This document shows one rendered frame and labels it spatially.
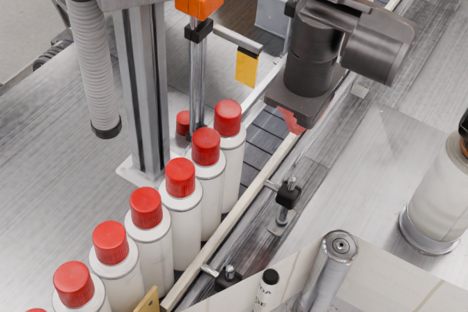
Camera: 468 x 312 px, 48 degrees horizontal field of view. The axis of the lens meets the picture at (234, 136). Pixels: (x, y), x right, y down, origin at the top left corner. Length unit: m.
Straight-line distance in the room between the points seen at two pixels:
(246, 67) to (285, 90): 0.07
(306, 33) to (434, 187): 0.28
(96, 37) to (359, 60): 0.26
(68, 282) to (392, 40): 0.39
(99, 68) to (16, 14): 2.10
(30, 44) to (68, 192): 1.62
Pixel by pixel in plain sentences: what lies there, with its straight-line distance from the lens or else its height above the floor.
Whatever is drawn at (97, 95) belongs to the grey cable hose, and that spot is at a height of 1.15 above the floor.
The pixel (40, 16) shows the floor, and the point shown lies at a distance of 2.59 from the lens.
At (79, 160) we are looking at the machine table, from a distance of 0.91.
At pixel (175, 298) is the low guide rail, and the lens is 0.69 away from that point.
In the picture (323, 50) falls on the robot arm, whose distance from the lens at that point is 0.58.
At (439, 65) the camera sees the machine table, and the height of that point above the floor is 0.83.
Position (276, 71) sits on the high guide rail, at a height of 0.96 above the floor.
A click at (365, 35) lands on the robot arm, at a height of 1.21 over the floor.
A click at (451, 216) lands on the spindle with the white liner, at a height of 0.98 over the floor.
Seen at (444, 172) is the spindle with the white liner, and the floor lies 1.04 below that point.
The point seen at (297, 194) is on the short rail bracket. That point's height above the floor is 0.92.
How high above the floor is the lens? 1.55
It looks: 51 degrees down
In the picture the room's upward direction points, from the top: 6 degrees clockwise
